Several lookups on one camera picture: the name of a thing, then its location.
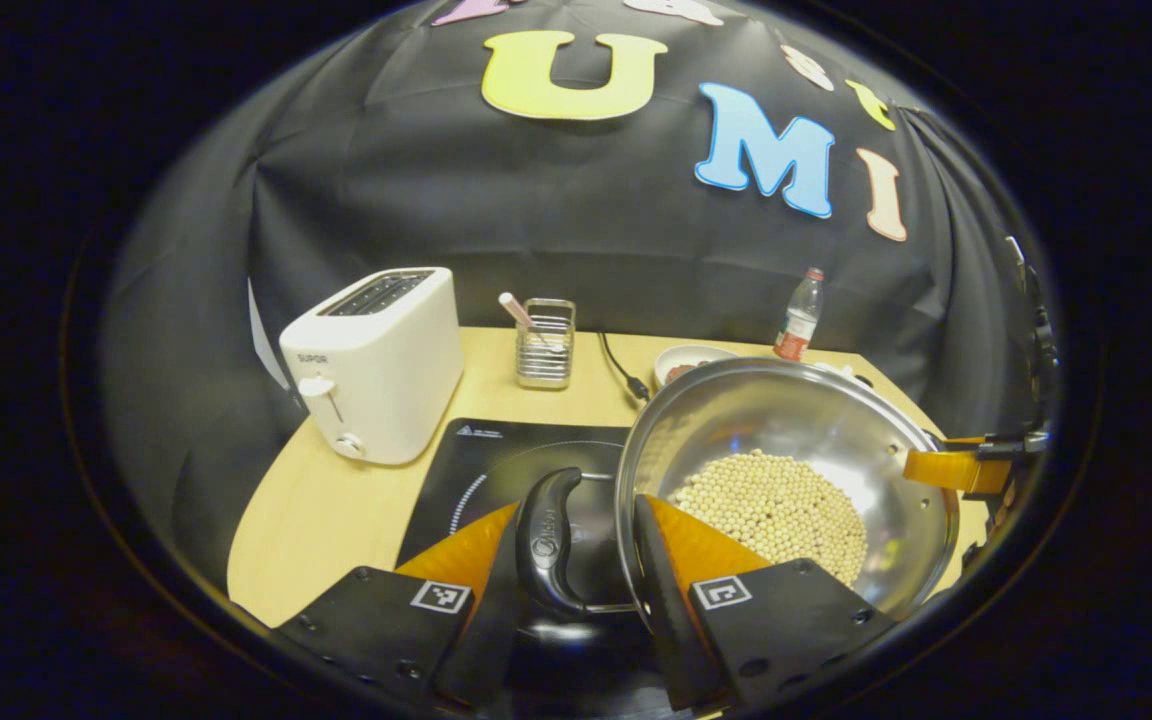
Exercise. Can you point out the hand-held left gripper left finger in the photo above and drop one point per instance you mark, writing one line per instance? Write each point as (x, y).
(481, 640)

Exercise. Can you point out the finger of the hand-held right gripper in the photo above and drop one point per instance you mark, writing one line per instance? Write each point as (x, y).
(946, 470)

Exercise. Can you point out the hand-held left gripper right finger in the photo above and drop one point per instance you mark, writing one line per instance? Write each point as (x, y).
(671, 620)

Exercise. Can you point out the black induction cooktop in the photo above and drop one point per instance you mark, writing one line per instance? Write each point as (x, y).
(476, 460)

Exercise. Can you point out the white divided dish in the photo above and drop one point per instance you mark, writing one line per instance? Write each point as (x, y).
(833, 369)

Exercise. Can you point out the pile of soybeans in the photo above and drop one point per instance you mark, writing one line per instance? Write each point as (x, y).
(776, 510)

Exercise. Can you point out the clear plastic water bottle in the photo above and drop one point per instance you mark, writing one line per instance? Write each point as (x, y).
(799, 320)

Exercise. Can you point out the red minced meat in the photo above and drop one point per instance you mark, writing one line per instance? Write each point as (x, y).
(678, 373)

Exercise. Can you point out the round white plate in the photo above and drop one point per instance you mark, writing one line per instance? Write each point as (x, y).
(686, 357)

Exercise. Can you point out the white toaster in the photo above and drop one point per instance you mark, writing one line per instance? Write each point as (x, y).
(381, 370)

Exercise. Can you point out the black backdrop cloth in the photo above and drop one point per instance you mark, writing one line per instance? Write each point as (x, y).
(536, 200)

